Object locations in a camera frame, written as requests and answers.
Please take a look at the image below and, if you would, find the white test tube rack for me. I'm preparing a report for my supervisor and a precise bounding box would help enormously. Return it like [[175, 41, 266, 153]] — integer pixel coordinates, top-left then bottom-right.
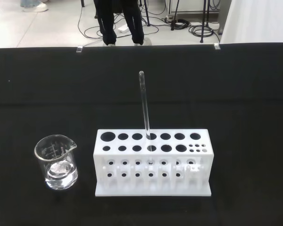
[[94, 129, 214, 197]]

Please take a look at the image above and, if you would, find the white power adapter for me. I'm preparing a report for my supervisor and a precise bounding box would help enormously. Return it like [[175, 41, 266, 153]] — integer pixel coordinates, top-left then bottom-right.
[[117, 24, 130, 34]]

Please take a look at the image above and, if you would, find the person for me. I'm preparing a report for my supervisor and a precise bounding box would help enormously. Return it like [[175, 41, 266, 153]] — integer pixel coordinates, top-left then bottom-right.
[[20, 0, 49, 13], [93, 0, 152, 47]]

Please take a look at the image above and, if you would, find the glass beaker with water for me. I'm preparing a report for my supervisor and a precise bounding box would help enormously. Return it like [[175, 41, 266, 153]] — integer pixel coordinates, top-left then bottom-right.
[[33, 134, 79, 191]]

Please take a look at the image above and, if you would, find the black table cloth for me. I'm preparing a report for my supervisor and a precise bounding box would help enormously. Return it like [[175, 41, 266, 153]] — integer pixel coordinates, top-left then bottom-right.
[[0, 42, 283, 226]]

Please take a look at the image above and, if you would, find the black tripod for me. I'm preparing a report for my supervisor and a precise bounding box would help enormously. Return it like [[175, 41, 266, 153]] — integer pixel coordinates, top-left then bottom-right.
[[199, 0, 215, 44]]

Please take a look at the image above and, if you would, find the white panel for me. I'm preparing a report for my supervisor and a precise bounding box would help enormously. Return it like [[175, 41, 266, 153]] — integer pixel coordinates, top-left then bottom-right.
[[219, 0, 283, 44]]

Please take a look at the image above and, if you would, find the coiled black cable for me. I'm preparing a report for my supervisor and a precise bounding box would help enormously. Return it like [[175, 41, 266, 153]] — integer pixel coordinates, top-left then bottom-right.
[[188, 22, 220, 39]]

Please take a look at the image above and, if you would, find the black floor cable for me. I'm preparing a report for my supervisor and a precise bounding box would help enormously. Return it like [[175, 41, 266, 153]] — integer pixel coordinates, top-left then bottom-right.
[[77, 4, 160, 40]]

